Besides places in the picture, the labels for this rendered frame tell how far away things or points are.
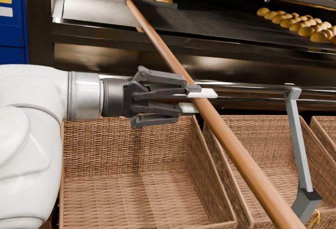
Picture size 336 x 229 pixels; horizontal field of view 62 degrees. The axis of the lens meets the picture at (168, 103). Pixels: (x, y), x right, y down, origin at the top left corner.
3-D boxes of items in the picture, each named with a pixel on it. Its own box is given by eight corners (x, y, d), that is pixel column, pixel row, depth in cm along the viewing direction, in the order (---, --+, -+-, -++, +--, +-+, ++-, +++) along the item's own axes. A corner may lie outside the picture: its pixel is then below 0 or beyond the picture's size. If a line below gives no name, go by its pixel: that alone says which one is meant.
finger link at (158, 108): (133, 105, 53) (130, 111, 54) (184, 114, 58) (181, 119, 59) (129, 95, 57) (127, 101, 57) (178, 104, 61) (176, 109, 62)
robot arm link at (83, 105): (68, 104, 57) (98, 105, 59) (67, 131, 49) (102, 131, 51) (69, 63, 52) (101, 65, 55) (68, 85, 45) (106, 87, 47)
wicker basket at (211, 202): (58, 166, 118) (58, 111, 105) (181, 159, 138) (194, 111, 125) (55, 287, 79) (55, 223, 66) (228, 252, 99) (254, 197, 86)
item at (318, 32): (253, 13, 193) (256, 5, 190) (307, 22, 209) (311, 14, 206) (315, 43, 144) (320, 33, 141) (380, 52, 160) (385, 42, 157)
